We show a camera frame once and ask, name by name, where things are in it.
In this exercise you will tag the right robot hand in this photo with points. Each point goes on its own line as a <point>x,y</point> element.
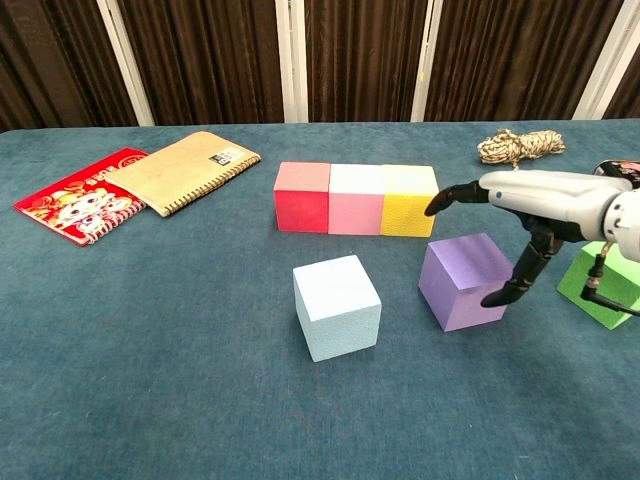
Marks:
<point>550,200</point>

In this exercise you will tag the purple foam cube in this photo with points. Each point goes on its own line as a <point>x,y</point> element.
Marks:
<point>460,280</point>

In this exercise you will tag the yellow foam cube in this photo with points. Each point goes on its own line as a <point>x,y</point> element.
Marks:
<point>405,215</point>

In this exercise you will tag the red foam cube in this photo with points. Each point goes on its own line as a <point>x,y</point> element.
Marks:
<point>300,210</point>

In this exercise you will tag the black and gold tin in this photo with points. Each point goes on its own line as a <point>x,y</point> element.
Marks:
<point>617,167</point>

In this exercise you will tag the green foam cube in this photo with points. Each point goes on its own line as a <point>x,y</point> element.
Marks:
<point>575,280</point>

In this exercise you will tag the pink foam cube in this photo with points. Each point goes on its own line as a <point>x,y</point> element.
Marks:
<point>355,210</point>

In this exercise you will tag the light blue foam cube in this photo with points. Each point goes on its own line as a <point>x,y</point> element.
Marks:
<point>335,310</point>

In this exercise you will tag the teal felt table mat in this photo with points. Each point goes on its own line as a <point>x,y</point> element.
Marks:
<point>250,410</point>

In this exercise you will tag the dark brown curtain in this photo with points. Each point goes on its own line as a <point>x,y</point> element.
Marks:
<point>210,55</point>

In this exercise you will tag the tan kraft spiral notebook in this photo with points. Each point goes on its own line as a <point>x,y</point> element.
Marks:
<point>180,170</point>

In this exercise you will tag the red spiral notebook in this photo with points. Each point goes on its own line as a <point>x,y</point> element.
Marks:
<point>70,205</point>

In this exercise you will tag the white metal frame post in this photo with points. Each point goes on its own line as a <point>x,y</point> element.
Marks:
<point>292,60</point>
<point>426,60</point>
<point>607,65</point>
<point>125,65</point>

